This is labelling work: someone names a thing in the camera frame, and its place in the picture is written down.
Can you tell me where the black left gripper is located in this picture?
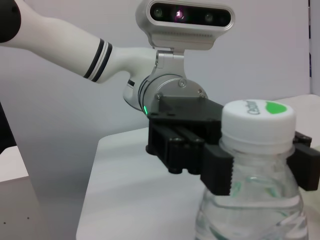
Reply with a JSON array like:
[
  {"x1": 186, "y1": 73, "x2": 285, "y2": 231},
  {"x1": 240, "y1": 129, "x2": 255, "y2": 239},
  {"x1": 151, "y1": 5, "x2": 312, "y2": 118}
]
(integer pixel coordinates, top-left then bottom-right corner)
[{"x1": 146, "y1": 95, "x2": 235, "y2": 197}]

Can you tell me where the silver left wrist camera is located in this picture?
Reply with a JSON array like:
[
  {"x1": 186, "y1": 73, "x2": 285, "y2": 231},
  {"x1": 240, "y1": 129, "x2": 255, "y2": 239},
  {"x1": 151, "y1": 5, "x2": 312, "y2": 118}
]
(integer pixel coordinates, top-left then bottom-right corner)
[{"x1": 134, "y1": 0, "x2": 236, "y2": 76}]

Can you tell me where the clear plastic water bottle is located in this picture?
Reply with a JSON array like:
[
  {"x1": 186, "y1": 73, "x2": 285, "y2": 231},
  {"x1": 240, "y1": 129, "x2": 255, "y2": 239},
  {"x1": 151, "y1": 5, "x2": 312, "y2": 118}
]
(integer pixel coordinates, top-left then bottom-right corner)
[{"x1": 194, "y1": 99, "x2": 308, "y2": 240}]

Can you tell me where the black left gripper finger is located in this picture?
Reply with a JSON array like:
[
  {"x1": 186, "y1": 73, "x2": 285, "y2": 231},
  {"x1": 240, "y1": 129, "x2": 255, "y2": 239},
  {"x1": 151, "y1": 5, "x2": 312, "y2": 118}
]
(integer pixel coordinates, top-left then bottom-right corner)
[{"x1": 286, "y1": 130, "x2": 320, "y2": 192}]

